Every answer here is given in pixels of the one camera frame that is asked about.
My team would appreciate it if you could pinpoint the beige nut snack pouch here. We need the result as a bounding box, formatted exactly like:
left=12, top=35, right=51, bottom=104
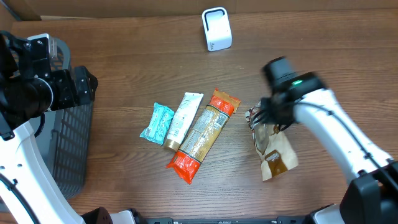
left=245, top=102, right=299, bottom=181

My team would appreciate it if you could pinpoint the orange noodle packet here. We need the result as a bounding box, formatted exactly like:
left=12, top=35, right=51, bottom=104
left=167, top=90, right=241, bottom=184

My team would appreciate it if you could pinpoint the white cream tube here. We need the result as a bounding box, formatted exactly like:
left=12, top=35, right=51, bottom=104
left=164, top=92, right=204, bottom=152

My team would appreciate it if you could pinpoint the teal wipes packet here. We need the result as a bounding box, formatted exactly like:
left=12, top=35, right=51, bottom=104
left=140, top=103, right=175, bottom=145

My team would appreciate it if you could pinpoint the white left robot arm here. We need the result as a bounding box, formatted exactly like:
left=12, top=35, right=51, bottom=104
left=1, top=31, right=139, bottom=223

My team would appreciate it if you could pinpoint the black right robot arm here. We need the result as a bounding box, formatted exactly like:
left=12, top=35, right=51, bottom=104
left=254, top=57, right=397, bottom=224

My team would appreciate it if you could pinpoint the white barcode scanner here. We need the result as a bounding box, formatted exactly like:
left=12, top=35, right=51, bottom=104
left=201, top=7, right=233, bottom=52

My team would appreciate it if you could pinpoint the grey plastic mesh basket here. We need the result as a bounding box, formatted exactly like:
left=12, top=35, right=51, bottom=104
left=0, top=37, right=94, bottom=212

